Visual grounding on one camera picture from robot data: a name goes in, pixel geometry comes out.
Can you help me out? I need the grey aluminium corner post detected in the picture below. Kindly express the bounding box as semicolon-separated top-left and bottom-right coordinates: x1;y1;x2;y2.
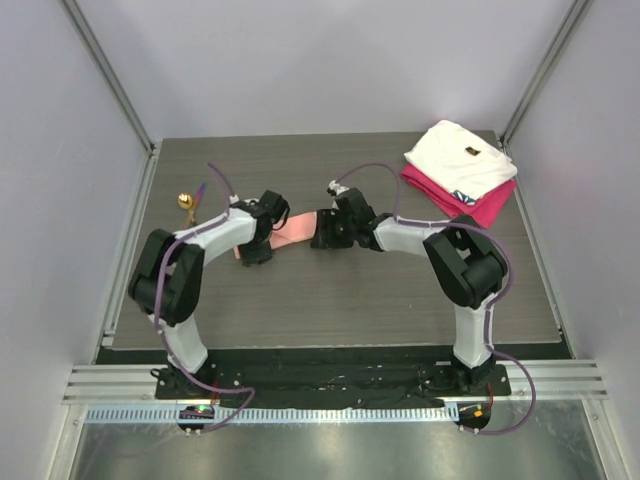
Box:
499;0;594;147

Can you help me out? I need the gold spoon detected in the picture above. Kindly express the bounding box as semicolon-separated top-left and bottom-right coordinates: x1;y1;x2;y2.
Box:
177;192;196;225

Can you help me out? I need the magenta folded cloth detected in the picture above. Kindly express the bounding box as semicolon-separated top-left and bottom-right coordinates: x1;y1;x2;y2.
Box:
400;165;517;228

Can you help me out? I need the white folded cloth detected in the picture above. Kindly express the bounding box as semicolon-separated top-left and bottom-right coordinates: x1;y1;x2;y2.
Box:
404;120;517;205

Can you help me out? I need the aluminium front rail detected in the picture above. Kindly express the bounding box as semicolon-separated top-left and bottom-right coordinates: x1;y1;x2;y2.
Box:
62;360;608;405

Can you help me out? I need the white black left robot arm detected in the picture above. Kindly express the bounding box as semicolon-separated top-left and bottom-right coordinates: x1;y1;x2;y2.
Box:
128;190;290;399

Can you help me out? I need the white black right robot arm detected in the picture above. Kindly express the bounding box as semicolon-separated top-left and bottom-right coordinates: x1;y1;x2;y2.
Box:
311;181;509;395

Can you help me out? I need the white wrist camera connector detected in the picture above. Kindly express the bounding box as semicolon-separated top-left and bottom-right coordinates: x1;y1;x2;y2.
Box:
327;181;348;197

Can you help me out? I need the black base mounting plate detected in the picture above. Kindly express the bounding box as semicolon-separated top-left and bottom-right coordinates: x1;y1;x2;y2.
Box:
150;346;512;410

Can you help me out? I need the iridescent purple utensil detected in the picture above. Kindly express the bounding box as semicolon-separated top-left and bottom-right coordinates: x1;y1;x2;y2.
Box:
183;183;207;229

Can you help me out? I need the grey left corner post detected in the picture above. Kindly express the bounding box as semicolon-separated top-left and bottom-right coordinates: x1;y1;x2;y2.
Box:
58;0;157;153

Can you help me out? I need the pink satin napkin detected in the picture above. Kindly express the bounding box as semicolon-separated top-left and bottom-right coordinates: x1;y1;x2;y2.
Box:
233;212;316;260

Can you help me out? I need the white slotted cable duct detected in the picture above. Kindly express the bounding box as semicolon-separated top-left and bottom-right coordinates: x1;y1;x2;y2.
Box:
85;403;459;424

